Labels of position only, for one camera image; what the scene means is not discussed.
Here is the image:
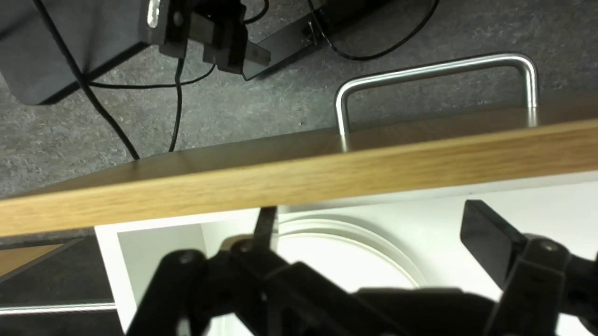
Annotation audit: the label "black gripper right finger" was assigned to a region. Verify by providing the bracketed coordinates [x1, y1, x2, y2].
[458, 198, 598, 336]

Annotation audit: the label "thin black cable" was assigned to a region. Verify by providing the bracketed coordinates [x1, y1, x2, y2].
[86, 54, 219, 155]
[34, 0, 142, 162]
[307, 0, 441, 63]

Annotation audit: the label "black metal bar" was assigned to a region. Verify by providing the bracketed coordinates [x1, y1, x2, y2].
[241, 0, 391, 82]

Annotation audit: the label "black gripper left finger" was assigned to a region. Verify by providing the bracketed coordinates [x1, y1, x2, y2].
[125, 205, 301, 336]

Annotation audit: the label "black metal bracket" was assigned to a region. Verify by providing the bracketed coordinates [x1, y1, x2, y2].
[146, 0, 273, 75]

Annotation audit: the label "black oven with silver handle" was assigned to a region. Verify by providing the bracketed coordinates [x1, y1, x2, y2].
[0, 230, 124, 336]

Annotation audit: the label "wooden drawer with metal handle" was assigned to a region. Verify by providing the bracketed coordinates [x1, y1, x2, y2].
[0, 52, 598, 336]

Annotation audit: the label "white plate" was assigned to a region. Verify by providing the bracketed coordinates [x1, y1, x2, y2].
[273, 213, 434, 295]

